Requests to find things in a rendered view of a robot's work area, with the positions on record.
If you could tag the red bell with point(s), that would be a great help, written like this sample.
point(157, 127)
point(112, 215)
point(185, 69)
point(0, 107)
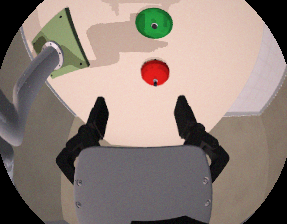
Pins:
point(155, 72)

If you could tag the green bell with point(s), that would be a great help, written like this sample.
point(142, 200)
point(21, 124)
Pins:
point(154, 23)

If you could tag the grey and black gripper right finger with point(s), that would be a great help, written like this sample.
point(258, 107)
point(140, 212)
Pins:
point(194, 133)

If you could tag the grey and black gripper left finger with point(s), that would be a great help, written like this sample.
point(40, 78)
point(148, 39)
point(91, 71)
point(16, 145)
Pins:
point(88, 135)

